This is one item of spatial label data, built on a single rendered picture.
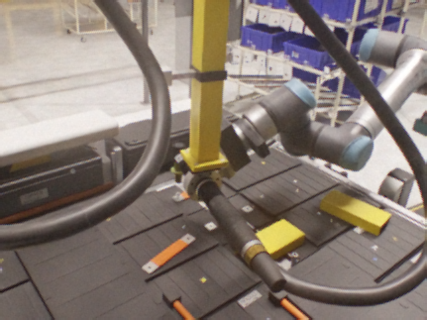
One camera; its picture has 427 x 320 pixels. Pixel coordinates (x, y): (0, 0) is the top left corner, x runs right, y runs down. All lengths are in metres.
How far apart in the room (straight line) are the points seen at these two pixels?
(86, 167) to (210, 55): 0.51
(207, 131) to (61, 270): 0.42
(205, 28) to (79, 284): 0.56
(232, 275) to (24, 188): 0.54
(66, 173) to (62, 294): 0.35
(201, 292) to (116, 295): 0.17
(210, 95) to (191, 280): 0.39
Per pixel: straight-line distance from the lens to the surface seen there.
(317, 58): 3.40
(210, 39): 0.81
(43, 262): 1.00
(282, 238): 1.03
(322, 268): 0.99
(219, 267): 0.96
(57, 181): 1.15
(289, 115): 1.02
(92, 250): 1.00
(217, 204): 0.87
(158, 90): 0.62
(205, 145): 0.89
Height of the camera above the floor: 1.66
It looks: 28 degrees down
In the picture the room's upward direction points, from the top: 3 degrees clockwise
